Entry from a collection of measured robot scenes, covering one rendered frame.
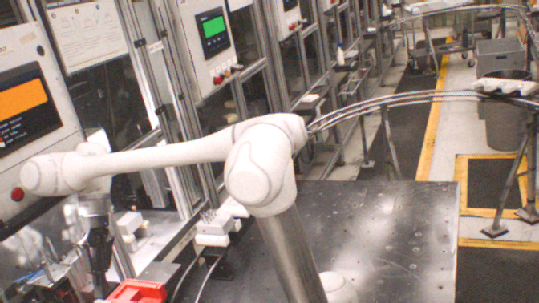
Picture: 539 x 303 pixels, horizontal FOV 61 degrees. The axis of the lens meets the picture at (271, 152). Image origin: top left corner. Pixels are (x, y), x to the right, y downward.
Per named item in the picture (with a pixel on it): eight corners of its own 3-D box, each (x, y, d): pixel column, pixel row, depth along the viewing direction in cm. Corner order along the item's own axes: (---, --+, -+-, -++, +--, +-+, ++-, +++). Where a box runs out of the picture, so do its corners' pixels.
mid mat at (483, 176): (541, 220, 298) (541, 218, 297) (451, 216, 320) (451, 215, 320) (527, 153, 381) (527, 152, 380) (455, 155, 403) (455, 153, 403)
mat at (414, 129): (423, 212, 331) (422, 211, 331) (342, 209, 356) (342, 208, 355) (453, 36, 816) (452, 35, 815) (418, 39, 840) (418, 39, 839)
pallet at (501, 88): (469, 97, 302) (469, 82, 298) (481, 90, 309) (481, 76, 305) (525, 104, 273) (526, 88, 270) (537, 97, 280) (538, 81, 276)
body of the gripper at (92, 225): (96, 213, 140) (98, 244, 140) (74, 216, 132) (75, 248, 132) (115, 212, 137) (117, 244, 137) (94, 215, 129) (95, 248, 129)
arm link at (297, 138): (238, 112, 124) (224, 131, 112) (302, 97, 119) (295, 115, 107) (253, 155, 129) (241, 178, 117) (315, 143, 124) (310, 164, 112)
